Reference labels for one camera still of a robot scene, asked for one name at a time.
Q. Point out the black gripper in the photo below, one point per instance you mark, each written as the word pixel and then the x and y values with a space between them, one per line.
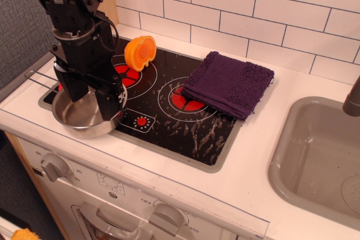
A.
pixel 84 61

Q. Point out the purple cloth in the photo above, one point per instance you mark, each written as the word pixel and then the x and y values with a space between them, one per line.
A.
pixel 229 85

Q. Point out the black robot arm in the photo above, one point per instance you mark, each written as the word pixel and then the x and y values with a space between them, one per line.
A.
pixel 79 16

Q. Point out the stainless steel pot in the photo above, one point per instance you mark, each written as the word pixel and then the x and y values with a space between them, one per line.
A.
pixel 82 118

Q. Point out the orange toy half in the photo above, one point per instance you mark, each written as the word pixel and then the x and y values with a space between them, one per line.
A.
pixel 139 52

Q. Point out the black toy stovetop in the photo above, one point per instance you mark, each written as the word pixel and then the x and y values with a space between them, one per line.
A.
pixel 159 118

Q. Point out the grey timer knob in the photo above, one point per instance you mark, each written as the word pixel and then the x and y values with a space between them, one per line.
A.
pixel 54 166

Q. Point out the grey oven knob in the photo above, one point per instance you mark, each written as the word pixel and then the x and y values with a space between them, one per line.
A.
pixel 167 218

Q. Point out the orange object bottom left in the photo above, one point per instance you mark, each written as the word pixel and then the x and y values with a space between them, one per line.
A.
pixel 24 234

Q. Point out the grey sink basin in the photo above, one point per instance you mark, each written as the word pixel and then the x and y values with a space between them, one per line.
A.
pixel 315 165

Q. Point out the grey faucet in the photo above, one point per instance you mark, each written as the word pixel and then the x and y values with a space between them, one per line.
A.
pixel 351 104

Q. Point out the grey oven door handle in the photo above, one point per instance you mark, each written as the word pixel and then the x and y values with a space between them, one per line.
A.
pixel 111 225

